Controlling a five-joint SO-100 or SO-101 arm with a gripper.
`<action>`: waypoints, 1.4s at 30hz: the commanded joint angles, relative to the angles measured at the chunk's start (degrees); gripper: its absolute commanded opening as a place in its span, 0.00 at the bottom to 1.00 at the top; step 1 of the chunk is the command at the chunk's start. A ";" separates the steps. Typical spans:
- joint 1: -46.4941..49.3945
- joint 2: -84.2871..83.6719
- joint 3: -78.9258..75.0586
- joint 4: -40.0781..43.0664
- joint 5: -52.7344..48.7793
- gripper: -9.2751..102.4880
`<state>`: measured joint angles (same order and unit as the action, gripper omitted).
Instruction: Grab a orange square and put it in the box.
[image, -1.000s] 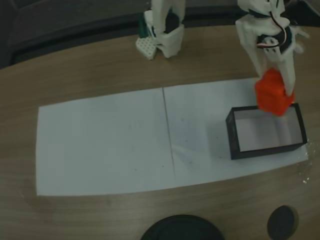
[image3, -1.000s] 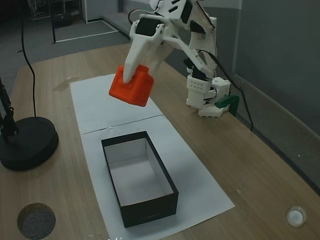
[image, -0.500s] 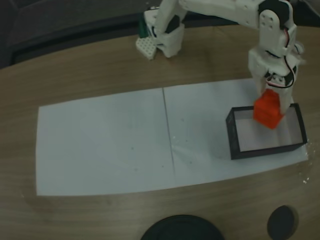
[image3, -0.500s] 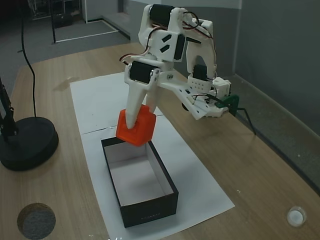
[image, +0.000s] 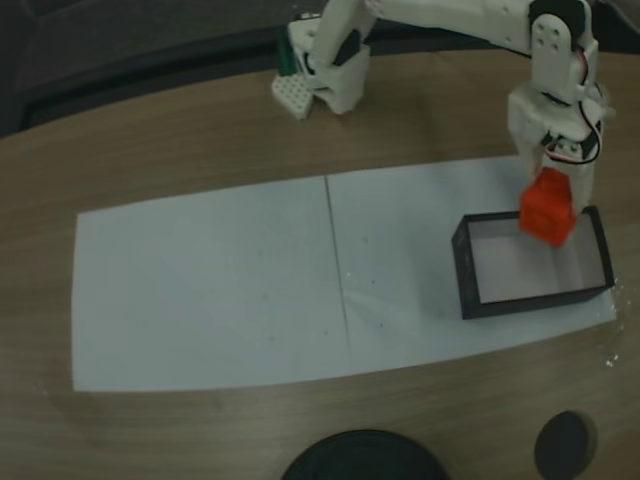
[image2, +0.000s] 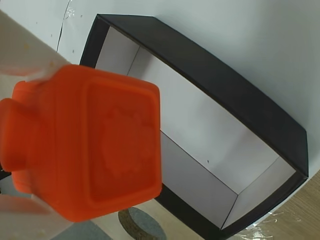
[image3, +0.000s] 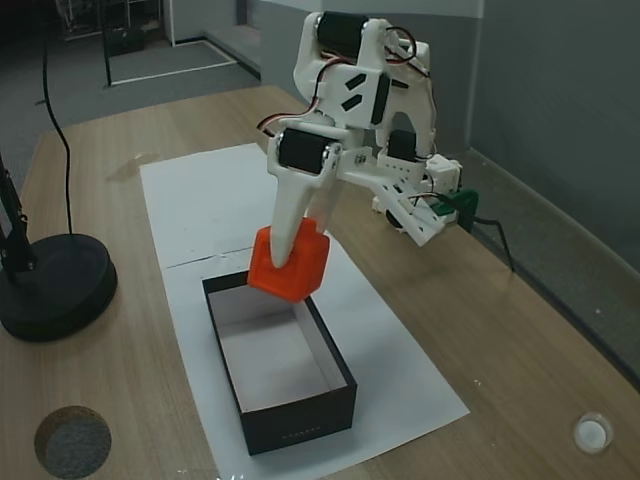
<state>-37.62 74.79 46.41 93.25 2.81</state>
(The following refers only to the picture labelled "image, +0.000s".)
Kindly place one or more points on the orange cube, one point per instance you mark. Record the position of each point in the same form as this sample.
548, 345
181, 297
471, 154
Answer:
545, 215

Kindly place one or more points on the dark rectangular open box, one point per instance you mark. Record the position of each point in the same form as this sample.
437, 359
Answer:
525, 305

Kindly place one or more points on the white paper sheet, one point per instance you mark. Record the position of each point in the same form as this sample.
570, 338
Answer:
400, 225
200, 290

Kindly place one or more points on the small black round grommet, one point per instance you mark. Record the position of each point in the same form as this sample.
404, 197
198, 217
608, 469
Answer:
565, 445

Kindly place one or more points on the green table clamp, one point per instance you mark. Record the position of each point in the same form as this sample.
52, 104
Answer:
286, 57

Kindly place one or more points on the large black round object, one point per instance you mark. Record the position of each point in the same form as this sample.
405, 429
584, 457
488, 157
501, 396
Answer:
360, 460

